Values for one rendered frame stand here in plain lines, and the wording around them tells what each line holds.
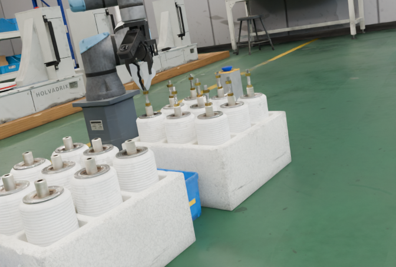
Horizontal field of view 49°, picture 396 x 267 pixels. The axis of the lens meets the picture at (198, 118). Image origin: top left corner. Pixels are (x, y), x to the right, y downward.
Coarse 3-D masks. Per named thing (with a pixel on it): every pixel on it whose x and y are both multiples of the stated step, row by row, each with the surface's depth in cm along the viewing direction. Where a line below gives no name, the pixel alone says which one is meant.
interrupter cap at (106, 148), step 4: (104, 144) 110; (108, 144) 109; (92, 148) 109; (104, 148) 108; (108, 148) 106; (112, 148) 105; (84, 152) 106; (88, 152) 105; (92, 152) 106; (96, 152) 105; (100, 152) 103; (104, 152) 103
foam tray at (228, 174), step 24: (264, 120) 136; (144, 144) 132; (168, 144) 128; (192, 144) 123; (240, 144) 122; (264, 144) 133; (288, 144) 146; (168, 168) 128; (192, 168) 122; (216, 168) 117; (240, 168) 122; (264, 168) 133; (216, 192) 120; (240, 192) 122
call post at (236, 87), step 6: (234, 72) 162; (216, 78) 164; (222, 78) 163; (234, 78) 162; (240, 78) 166; (222, 84) 163; (234, 84) 162; (240, 84) 166; (228, 90) 163; (234, 90) 162; (240, 90) 166
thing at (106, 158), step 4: (116, 148) 107; (108, 152) 104; (112, 152) 104; (116, 152) 105; (84, 156) 104; (88, 156) 103; (92, 156) 103; (96, 156) 102; (100, 156) 102; (104, 156) 102; (108, 156) 103; (112, 156) 104; (80, 160) 106; (96, 160) 102; (100, 160) 102; (104, 160) 102; (108, 160) 103; (84, 164) 103; (108, 164) 103; (112, 164) 104
